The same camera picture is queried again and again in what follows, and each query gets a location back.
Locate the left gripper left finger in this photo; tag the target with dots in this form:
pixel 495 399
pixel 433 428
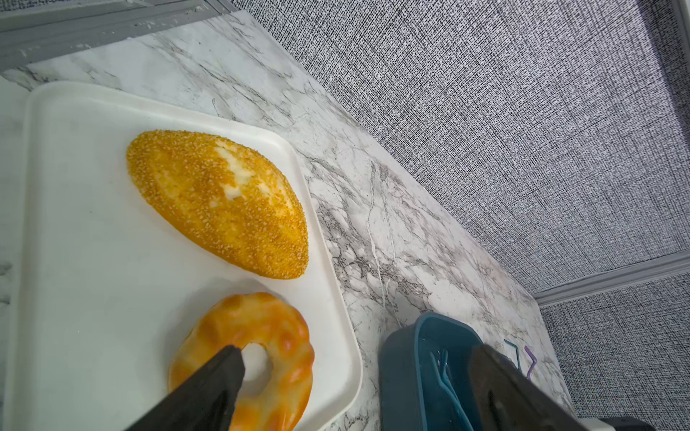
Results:
pixel 205 401

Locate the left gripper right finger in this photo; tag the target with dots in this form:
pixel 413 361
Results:
pixel 506 400

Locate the teal plastic storage box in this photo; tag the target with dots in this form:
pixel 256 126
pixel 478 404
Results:
pixel 410 397

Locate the white rectangular tray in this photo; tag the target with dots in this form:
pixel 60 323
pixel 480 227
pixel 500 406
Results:
pixel 108 290

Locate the glazed ring donut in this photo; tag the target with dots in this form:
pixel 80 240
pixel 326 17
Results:
pixel 280 329

